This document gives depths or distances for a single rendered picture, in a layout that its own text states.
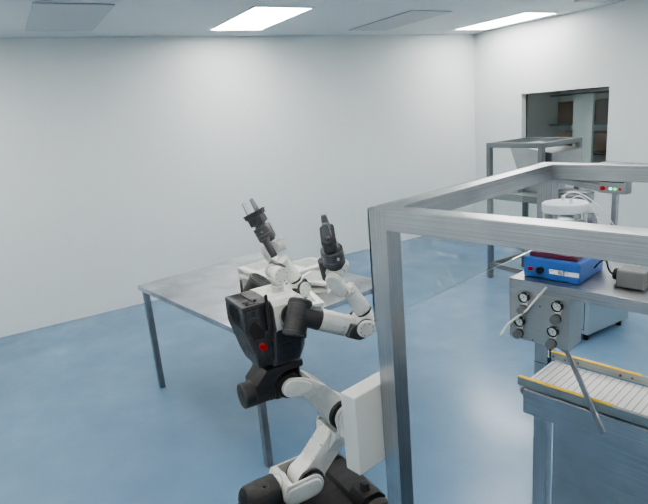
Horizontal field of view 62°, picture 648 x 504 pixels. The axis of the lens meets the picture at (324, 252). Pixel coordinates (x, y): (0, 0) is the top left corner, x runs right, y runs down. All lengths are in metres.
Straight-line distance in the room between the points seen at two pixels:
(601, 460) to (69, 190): 5.39
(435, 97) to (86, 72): 4.75
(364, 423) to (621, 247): 0.89
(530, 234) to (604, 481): 1.31
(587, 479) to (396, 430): 0.90
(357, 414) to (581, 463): 1.01
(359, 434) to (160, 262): 5.10
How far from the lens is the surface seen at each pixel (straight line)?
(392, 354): 1.59
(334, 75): 7.37
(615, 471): 2.30
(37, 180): 6.24
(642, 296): 1.95
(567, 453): 2.35
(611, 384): 2.34
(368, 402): 1.66
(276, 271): 2.26
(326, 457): 2.75
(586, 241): 1.19
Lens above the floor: 1.96
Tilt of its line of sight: 15 degrees down
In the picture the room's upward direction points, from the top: 5 degrees counter-clockwise
